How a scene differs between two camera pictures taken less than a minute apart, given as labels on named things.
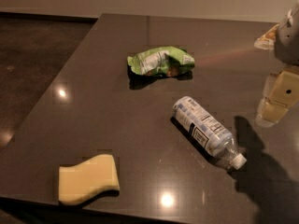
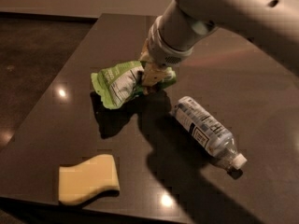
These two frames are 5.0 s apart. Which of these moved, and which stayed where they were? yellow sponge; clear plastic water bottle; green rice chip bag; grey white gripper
Moved: grey white gripper; green rice chip bag
Stayed: clear plastic water bottle; yellow sponge
